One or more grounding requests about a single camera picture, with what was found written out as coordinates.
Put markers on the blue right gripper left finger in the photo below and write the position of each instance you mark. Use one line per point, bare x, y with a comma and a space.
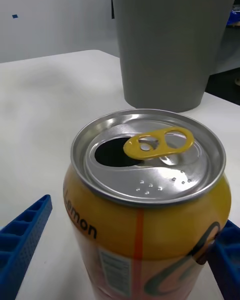
17, 250

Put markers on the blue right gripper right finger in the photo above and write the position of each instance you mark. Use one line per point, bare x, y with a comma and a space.
230, 260

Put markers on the grey plastic waste bin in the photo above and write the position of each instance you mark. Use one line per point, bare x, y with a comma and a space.
170, 42

